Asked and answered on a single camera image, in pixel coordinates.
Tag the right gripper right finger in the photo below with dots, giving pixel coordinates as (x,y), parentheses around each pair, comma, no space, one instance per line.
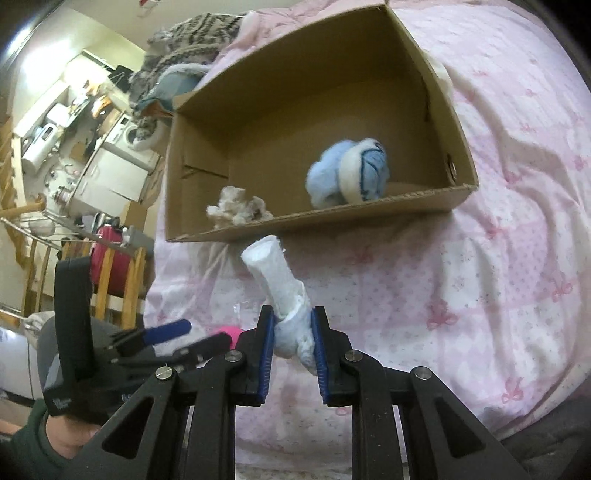
(405,424)

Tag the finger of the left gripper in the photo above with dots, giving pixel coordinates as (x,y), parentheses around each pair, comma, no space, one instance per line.
(130,342)
(187,357)

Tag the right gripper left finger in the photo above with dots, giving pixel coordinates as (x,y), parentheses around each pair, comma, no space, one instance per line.
(182,425)

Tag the white sock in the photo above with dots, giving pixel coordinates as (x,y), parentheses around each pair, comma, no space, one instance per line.
(288,297)

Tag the cream scrunchie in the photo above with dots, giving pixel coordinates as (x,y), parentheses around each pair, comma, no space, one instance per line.
(236,208)

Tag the blue plush toy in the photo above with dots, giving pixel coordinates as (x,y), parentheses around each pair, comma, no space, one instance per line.
(349,172)

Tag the dark green sleeve forearm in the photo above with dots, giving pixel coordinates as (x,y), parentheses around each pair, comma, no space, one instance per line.
(30,448)

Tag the person's left hand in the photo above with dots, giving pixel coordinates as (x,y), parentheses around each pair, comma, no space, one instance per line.
(68,435)

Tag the pink ball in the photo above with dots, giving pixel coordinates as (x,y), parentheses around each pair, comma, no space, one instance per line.
(233,333)

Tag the wooden railing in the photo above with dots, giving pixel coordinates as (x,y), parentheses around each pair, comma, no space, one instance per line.
(98,265)

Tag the pink patterned duvet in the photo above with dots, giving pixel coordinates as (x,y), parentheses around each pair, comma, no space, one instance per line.
(493,297)

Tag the white kitchen cabinet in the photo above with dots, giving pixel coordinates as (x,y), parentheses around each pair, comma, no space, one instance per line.
(107,184)

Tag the white washing machine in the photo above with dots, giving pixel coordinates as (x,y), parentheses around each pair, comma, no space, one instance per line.
(119,141)

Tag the cardboard box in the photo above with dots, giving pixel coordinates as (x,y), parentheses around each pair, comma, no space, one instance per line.
(261,123)

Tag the grey cat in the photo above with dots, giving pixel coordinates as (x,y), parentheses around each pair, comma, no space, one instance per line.
(160,38)

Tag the patterned knit blanket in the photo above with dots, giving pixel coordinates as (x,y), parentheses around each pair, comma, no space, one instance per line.
(195,45)

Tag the cream cloth behind box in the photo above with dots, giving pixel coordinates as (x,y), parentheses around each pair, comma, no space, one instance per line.
(442,74)

